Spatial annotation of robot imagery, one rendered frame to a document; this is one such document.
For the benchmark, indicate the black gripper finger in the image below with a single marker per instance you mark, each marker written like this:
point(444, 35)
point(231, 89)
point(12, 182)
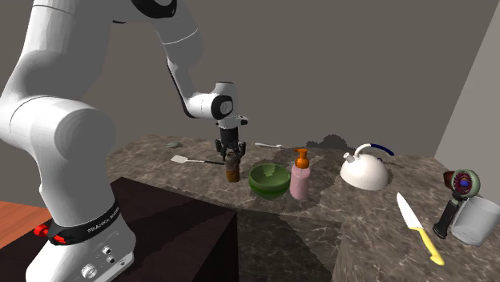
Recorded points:
point(218, 150)
point(240, 151)

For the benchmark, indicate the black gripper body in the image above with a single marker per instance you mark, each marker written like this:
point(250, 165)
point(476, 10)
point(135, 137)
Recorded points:
point(228, 137)

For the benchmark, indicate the brown rusty bottle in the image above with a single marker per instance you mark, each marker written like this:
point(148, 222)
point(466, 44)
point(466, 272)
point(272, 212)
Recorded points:
point(232, 168)

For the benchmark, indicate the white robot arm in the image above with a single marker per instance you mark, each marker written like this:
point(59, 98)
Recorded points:
point(58, 129)

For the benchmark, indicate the white spoon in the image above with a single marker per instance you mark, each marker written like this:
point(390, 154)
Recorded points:
point(267, 145)

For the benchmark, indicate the green bowl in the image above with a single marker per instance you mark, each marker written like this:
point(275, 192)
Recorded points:
point(269, 183)

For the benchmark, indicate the small grey-green disc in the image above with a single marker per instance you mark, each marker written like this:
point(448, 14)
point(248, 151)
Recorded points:
point(173, 144)

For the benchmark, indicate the pink orange pump bottle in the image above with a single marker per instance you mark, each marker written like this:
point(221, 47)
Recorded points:
point(300, 177)

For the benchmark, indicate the dark robot stand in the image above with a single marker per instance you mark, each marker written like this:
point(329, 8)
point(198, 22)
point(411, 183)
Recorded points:
point(175, 230)

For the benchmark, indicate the grey cup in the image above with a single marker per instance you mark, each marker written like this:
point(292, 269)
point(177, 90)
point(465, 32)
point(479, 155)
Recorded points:
point(474, 220)

